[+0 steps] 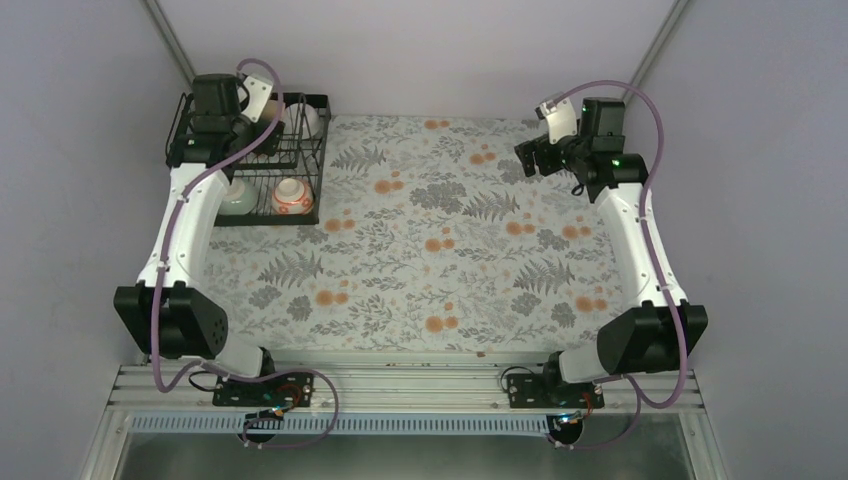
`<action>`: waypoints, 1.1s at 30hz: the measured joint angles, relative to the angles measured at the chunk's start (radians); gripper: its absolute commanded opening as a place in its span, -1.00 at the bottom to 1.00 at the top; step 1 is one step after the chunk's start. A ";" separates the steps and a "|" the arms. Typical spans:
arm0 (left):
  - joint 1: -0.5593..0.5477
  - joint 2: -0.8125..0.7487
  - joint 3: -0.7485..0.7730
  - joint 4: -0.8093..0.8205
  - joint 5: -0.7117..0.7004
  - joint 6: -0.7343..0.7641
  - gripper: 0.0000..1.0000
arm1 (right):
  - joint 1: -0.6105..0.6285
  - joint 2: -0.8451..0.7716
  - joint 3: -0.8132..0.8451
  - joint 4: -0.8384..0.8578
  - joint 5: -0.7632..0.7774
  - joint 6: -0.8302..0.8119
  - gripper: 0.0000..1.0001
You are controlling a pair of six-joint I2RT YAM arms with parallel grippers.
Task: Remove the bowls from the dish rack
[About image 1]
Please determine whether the black wire dish rack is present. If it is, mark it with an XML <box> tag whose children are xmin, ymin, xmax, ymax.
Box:
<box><xmin>161</xmin><ymin>93</ymin><xmax>331</xmax><ymax>227</ymax></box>

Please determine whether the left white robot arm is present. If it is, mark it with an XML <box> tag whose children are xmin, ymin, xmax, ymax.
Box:
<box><xmin>113</xmin><ymin>74</ymin><xmax>279</xmax><ymax>405</ymax></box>

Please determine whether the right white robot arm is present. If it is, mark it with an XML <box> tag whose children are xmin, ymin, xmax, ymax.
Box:
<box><xmin>515</xmin><ymin>94</ymin><xmax>708</xmax><ymax>407</ymax></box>

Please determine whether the pale green bowl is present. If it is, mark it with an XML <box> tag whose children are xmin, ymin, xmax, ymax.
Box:
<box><xmin>218</xmin><ymin>178</ymin><xmax>259</xmax><ymax>216</ymax></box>

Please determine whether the red patterned white bowl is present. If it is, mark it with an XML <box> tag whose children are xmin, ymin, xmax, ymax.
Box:
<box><xmin>271</xmin><ymin>178</ymin><xmax>315</xmax><ymax>215</ymax></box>

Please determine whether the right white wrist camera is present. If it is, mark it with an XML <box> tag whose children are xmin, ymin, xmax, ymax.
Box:
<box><xmin>536</xmin><ymin>97</ymin><xmax>578</xmax><ymax>145</ymax></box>

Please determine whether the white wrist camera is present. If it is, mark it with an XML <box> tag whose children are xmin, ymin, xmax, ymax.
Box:
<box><xmin>237</xmin><ymin>75</ymin><xmax>273</xmax><ymax>123</ymax></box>
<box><xmin>536</xmin><ymin>97</ymin><xmax>578</xmax><ymax>145</ymax></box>

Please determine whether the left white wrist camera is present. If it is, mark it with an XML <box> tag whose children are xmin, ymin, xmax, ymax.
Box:
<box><xmin>237</xmin><ymin>75</ymin><xmax>273</xmax><ymax>123</ymax></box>

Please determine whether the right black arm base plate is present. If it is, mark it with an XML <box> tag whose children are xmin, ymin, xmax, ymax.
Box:
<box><xmin>501</xmin><ymin>372</ymin><xmax>605</xmax><ymax>409</ymax></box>

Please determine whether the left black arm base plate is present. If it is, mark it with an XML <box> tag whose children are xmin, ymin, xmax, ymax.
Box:
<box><xmin>212</xmin><ymin>371</ymin><xmax>315</xmax><ymax>410</ymax></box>

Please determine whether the aluminium rail frame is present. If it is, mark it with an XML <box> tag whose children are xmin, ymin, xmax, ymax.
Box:
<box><xmin>82</xmin><ymin>351</ymin><xmax>725</xmax><ymax>479</ymax></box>

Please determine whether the grey slotted cable duct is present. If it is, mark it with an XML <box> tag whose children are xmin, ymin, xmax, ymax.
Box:
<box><xmin>128</xmin><ymin>412</ymin><xmax>550</xmax><ymax>436</ymax></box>

